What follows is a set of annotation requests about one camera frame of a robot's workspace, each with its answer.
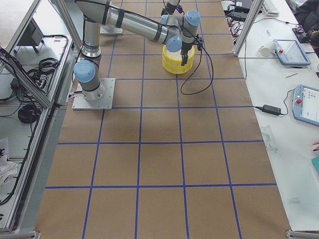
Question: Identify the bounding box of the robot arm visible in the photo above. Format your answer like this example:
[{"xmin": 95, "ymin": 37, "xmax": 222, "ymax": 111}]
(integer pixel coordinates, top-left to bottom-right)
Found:
[
  {"xmin": 74, "ymin": 0, "xmax": 200, "ymax": 102},
  {"xmin": 161, "ymin": 0, "xmax": 184, "ymax": 15}
]

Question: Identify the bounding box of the aluminium frame side rail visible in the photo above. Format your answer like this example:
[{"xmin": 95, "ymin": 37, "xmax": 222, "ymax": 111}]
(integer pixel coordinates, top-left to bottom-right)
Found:
[{"xmin": 0, "ymin": 0, "xmax": 80, "ymax": 235}]

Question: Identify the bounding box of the coiled black cable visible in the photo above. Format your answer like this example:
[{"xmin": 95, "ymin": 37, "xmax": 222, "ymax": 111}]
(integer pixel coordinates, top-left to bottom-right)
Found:
[{"xmin": 17, "ymin": 103, "xmax": 40, "ymax": 125}]

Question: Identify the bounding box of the upper teach pendant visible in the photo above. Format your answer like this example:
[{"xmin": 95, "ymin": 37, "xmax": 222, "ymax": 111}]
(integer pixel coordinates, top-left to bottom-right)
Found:
[{"xmin": 273, "ymin": 39, "xmax": 311, "ymax": 68}]

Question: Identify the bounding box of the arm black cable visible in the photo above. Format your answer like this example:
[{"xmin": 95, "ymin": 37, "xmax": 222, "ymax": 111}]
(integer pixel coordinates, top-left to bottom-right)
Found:
[{"xmin": 180, "ymin": 34, "xmax": 214, "ymax": 96}]

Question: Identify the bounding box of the white cup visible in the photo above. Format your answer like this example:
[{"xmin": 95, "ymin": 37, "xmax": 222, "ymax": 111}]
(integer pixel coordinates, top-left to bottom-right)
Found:
[{"xmin": 258, "ymin": 41, "xmax": 276, "ymax": 57}]

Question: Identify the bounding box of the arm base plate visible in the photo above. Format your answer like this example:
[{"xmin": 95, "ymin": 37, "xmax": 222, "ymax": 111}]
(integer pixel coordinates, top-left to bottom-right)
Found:
[{"xmin": 72, "ymin": 78, "xmax": 116, "ymax": 110}]

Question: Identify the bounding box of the black electronics box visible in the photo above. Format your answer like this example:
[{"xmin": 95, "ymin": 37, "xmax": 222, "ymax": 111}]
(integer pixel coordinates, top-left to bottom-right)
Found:
[{"xmin": 17, "ymin": 18, "xmax": 44, "ymax": 53}]

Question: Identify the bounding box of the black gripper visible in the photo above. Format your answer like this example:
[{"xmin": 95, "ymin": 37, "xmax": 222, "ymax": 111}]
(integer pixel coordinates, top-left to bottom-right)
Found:
[{"xmin": 181, "ymin": 41, "xmax": 192, "ymax": 66}]

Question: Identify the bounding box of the black power brick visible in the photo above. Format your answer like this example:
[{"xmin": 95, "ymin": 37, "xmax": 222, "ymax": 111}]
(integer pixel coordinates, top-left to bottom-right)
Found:
[{"xmin": 262, "ymin": 105, "xmax": 281, "ymax": 116}]

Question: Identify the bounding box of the teach pendant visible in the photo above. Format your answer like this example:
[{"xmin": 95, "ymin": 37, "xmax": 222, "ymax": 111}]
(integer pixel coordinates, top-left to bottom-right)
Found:
[
  {"xmin": 273, "ymin": 39, "xmax": 311, "ymax": 68},
  {"xmin": 293, "ymin": 85, "xmax": 319, "ymax": 126}
]

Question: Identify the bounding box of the yellow steamer layer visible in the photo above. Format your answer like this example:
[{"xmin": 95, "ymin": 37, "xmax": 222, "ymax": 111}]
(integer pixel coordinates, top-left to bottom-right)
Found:
[
  {"xmin": 162, "ymin": 60, "xmax": 193, "ymax": 75},
  {"xmin": 162, "ymin": 45, "xmax": 195, "ymax": 66}
]

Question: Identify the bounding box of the clear plastic bracket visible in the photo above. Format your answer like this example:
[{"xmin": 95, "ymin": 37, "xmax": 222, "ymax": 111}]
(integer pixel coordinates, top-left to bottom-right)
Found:
[{"xmin": 260, "ymin": 125, "xmax": 278, "ymax": 152}]

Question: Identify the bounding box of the lower teach pendant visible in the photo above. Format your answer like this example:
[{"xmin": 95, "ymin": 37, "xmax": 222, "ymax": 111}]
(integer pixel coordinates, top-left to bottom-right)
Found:
[{"xmin": 293, "ymin": 85, "xmax": 319, "ymax": 126}]

